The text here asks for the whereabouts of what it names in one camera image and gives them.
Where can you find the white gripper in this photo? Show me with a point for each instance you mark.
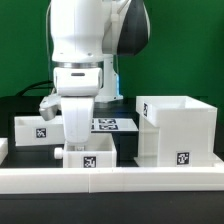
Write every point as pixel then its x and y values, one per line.
pixel 77 89

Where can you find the white front drawer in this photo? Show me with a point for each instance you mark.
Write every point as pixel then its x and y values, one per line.
pixel 99 153

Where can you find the white drawer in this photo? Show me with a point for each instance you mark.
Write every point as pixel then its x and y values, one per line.
pixel 99 153
pixel 34 131

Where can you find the white drawer cabinet box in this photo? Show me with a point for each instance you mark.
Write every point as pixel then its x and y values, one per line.
pixel 175 131

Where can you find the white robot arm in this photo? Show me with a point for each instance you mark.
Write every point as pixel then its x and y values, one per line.
pixel 83 32

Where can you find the white rear drawer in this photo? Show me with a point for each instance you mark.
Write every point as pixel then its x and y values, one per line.
pixel 34 131

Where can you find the white marker plate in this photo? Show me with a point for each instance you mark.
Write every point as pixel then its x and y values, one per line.
pixel 113 125

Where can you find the white workspace border wall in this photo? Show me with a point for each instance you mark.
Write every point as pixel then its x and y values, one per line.
pixel 80 180

